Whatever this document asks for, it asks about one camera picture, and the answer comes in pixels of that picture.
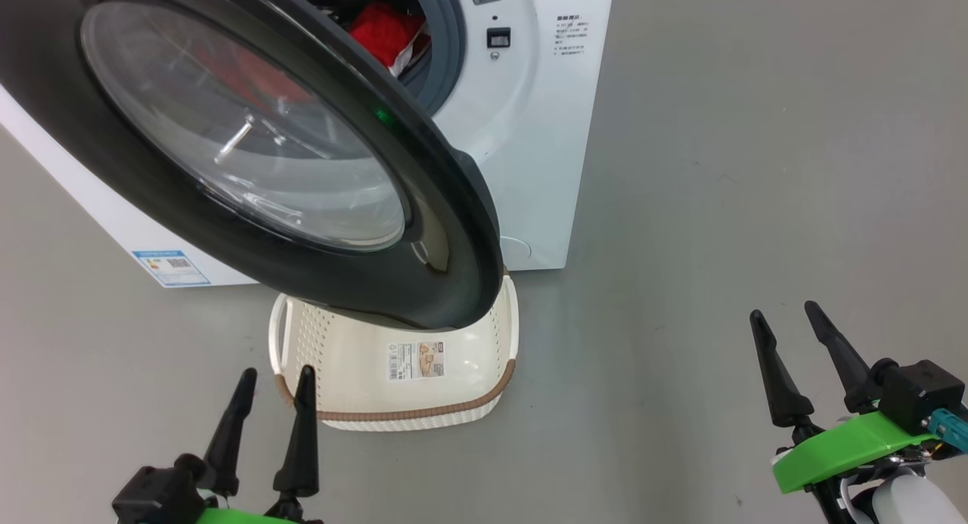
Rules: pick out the basket product label sticker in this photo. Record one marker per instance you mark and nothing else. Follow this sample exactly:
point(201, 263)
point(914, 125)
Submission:
point(416, 361)

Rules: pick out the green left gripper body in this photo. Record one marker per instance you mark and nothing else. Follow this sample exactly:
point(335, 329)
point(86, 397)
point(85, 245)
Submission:
point(242, 518)

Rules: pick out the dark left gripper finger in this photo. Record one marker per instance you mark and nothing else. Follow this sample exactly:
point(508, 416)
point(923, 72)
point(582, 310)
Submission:
point(301, 441)
point(227, 441)

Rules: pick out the blue energy label sticker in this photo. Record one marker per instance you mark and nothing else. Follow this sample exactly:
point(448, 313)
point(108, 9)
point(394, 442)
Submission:
point(172, 268)

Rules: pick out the cream perforated laundry basket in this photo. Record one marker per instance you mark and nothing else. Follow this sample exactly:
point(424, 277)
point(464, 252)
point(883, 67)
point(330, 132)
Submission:
point(355, 358)

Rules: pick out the printed text sticker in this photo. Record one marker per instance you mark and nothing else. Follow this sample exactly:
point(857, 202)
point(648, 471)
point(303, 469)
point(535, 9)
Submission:
point(572, 36)

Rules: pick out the round white filter cover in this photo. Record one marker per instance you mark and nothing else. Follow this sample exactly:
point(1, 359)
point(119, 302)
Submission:
point(518, 253)

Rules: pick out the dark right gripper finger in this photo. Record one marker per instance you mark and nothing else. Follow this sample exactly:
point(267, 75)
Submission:
point(779, 388)
point(843, 365)

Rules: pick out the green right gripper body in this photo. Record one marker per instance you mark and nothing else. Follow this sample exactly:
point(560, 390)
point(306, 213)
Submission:
point(839, 452)

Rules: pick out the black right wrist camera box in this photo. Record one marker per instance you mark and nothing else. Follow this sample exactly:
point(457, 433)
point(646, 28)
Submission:
point(919, 392)

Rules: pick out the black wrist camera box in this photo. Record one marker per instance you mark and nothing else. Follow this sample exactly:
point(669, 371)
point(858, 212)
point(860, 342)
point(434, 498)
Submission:
point(155, 497)
point(919, 392)

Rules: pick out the white front-load washing machine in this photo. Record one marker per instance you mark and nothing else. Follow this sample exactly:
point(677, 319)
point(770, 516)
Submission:
point(529, 131)

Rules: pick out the dark round glass washer door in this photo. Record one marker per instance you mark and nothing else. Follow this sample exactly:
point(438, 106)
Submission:
point(454, 206)

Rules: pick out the grey rubber door gasket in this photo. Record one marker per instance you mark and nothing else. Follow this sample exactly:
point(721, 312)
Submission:
point(448, 48)

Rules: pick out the white garment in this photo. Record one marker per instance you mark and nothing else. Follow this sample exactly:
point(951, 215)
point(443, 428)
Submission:
point(404, 59)

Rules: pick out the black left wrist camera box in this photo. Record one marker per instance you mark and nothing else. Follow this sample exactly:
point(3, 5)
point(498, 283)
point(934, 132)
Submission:
point(155, 497)

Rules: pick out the red garment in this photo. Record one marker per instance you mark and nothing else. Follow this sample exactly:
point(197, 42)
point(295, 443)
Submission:
point(382, 32)

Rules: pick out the black door latch socket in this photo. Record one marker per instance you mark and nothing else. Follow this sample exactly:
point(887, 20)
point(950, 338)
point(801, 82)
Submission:
point(498, 38)

